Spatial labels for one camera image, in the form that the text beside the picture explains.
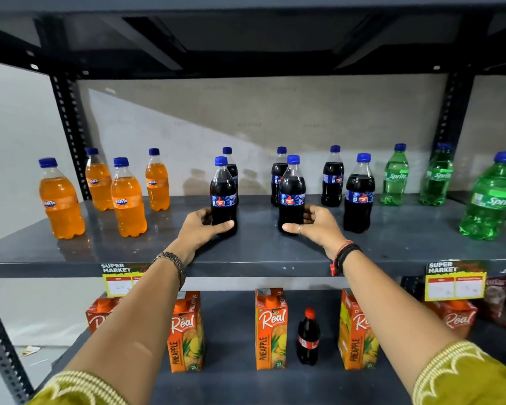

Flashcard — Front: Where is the person's right forearm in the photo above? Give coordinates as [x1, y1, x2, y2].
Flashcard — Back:
[334, 244, 452, 395]

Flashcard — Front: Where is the black wrist band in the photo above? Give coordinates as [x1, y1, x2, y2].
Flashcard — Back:
[336, 244, 363, 276]

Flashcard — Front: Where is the green embroidered left sleeve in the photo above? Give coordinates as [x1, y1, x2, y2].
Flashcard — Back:
[27, 370, 130, 405]

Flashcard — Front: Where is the yellow shelf price tag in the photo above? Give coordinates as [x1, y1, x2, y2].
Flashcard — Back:
[100, 262, 152, 297]
[424, 260, 487, 302]

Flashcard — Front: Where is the green soda bottle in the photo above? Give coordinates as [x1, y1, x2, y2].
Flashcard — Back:
[419, 143, 454, 206]
[380, 143, 410, 206]
[460, 152, 506, 241]

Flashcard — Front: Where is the brown snack packet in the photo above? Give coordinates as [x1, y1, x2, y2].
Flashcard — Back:
[483, 274, 506, 323]

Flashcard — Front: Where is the orange pineapple juice carton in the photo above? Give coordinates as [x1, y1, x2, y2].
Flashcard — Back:
[338, 289, 380, 371]
[255, 288, 288, 371]
[167, 291, 205, 373]
[425, 300, 478, 339]
[85, 296, 124, 334]

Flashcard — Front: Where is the person's right hand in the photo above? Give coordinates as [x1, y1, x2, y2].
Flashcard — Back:
[282, 205, 347, 260]

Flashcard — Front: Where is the person's left hand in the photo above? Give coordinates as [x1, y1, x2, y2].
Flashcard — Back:
[167, 207, 235, 265]

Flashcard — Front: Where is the red wrist thread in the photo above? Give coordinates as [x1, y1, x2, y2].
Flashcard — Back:
[330, 240, 355, 277]

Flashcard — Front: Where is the small red-capped cola bottle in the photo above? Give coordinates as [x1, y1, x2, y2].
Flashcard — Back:
[297, 308, 320, 366]

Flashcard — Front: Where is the orange soda bottle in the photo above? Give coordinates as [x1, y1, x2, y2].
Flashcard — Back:
[38, 158, 86, 240]
[145, 148, 170, 212]
[85, 148, 114, 212]
[111, 157, 148, 238]

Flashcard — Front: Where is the dark grey metal shelf rack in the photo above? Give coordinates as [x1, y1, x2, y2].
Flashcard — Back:
[0, 0, 506, 405]

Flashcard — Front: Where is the blue-capped cola bottle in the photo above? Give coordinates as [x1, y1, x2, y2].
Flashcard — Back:
[222, 147, 239, 194]
[210, 156, 239, 237]
[278, 155, 307, 236]
[321, 145, 345, 207]
[271, 147, 288, 207]
[344, 153, 376, 233]

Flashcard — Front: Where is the person's left forearm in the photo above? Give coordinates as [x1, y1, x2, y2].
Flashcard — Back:
[63, 250, 195, 405]

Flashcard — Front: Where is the green embroidered sleeve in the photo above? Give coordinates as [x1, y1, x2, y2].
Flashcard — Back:
[27, 370, 130, 405]
[411, 341, 506, 405]

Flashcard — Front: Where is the beaded metal bracelet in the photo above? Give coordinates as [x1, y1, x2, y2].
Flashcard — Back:
[153, 251, 186, 291]

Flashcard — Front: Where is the green embroidered right sleeve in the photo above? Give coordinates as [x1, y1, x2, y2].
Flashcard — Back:
[411, 341, 506, 405]

